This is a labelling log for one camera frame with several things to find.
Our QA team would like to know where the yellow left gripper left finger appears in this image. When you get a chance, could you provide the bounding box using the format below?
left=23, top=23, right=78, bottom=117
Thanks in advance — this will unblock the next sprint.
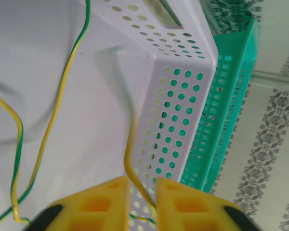
left=28, top=175, right=131, bottom=231

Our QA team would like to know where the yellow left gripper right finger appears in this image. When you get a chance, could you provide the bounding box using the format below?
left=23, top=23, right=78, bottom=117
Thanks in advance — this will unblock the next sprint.
left=156, top=177, right=260, bottom=231

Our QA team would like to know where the yellow-green striped wire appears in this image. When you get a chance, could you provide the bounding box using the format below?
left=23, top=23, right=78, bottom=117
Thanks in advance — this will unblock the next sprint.
left=0, top=0, right=91, bottom=227
left=0, top=91, right=31, bottom=223
left=110, top=47, right=158, bottom=226

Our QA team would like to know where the teal plastic basket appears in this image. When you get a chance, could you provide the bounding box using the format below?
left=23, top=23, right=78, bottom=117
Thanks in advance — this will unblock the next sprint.
left=179, top=19, right=258, bottom=193

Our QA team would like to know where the purple plastic basket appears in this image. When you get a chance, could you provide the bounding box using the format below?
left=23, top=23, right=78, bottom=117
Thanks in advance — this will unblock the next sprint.
left=0, top=0, right=219, bottom=231

